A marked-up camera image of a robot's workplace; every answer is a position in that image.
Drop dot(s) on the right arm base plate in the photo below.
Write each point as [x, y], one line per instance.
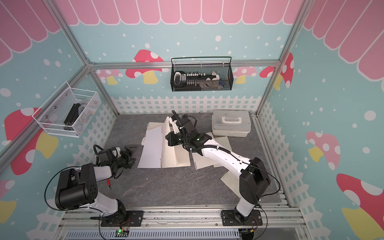
[231, 218]

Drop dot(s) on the large spiral notebook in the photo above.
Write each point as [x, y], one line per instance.
[157, 154]

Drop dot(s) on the red handled screwdriver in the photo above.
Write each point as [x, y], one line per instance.
[109, 184]

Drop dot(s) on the white wire mesh basket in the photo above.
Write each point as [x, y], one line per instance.
[51, 115]

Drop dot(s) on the white plastic storage box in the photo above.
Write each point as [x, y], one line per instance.
[231, 123]

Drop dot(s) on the black block in white basket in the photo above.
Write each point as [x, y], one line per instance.
[72, 117]

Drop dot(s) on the items in black basket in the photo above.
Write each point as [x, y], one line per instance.
[196, 81]

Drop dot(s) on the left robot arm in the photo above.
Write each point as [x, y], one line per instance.
[78, 187]

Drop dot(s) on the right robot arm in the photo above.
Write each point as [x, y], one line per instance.
[253, 177]

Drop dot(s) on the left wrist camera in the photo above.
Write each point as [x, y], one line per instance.
[116, 151]

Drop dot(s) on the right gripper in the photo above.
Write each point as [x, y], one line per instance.
[170, 140]

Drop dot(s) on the green circuit board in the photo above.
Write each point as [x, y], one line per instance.
[122, 233]

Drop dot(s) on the black wire mesh basket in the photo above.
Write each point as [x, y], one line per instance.
[221, 65]

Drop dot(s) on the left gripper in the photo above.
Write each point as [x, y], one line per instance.
[128, 157]

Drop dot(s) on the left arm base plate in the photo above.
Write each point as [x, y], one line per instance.
[129, 219]

